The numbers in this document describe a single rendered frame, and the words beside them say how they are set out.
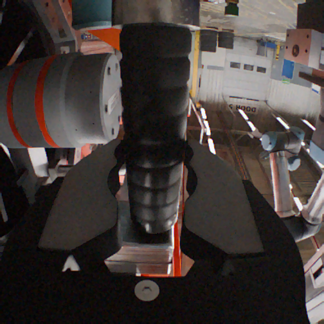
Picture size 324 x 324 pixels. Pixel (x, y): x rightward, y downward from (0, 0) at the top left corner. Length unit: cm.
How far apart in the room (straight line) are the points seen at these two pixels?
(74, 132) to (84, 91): 6
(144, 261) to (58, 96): 19
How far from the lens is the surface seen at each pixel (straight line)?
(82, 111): 24
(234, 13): 74
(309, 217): 94
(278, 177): 87
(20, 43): 53
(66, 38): 55
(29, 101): 27
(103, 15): 38
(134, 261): 17
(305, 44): 53
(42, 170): 41
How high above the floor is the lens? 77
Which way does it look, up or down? 33 degrees up
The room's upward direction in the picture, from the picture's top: 178 degrees counter-clockwise
